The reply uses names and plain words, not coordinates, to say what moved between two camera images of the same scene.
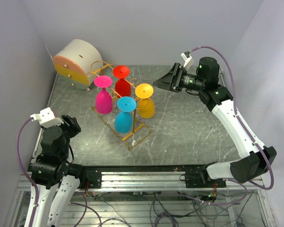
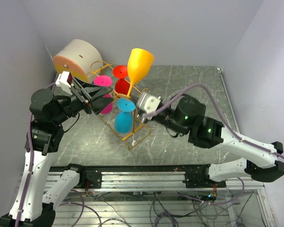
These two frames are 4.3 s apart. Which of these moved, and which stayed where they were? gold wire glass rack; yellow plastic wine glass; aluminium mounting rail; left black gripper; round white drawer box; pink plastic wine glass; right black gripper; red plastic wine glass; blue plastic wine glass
Moved: yellow plastic wine glass; right black gripper; left black gripper
Stayed: gold wire glass rack; pink plastic wine glass; red plastic wine glass; aluminium mounting rail; blue plastic wine glass; round white drawer box
